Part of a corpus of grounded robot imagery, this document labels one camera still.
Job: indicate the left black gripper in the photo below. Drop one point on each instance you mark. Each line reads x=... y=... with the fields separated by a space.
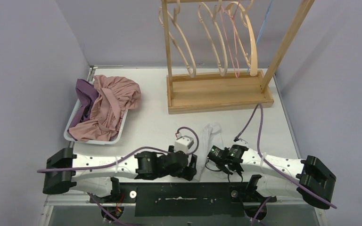
x=192 y=167

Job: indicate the white skirt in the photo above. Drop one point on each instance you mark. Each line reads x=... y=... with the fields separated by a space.
x=211 y=136

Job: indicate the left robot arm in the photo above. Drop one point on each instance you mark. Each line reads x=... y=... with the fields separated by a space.
x=66 y=170

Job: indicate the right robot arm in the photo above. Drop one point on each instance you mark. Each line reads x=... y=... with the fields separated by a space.
x=272 y=176

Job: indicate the wooden hanger rack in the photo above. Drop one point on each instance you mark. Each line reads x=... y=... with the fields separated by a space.
x=223 y=90

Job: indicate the thick wooden hanger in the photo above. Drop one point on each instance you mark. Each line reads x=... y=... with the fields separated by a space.
x=244 y=41

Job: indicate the white plastic basket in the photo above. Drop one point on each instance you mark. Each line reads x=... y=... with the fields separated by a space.
x=114 y=139

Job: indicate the pink garment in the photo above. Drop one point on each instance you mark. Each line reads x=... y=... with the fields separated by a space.
x=116 y=95

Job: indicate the purple garment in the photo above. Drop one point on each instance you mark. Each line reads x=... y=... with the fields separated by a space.
x=87 y=95

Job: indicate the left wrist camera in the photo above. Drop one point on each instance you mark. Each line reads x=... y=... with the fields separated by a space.
x=183 y=144

